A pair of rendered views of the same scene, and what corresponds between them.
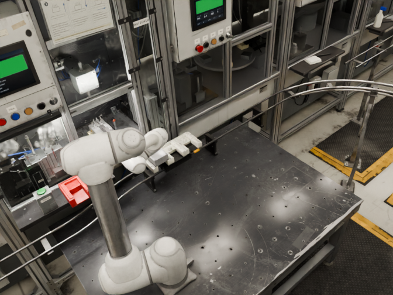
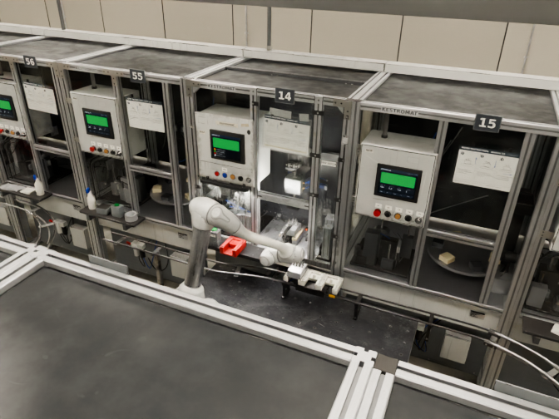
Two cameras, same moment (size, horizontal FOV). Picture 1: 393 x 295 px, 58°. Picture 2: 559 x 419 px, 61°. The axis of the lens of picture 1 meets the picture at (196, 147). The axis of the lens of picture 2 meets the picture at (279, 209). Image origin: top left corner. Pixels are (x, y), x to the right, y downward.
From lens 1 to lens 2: 191 cm
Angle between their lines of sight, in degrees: 49
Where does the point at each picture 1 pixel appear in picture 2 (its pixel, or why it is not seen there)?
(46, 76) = (249, 162)
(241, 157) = (366, 338)
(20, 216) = not seen: hidden behind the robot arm
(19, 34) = (243, 130)
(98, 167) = (197, 217)
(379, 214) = not seen: outside the picture
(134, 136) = (217, 212)
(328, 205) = not seen: outside the picture
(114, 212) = (195, 252)
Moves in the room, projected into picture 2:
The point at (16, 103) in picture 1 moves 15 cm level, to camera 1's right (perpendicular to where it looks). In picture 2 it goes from (228, 168) to (238, 176)
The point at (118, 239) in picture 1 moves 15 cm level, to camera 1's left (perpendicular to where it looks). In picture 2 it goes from (189, 271) to (180, 258)
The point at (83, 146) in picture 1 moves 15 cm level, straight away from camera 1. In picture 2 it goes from (200, 200) to (218, 191)
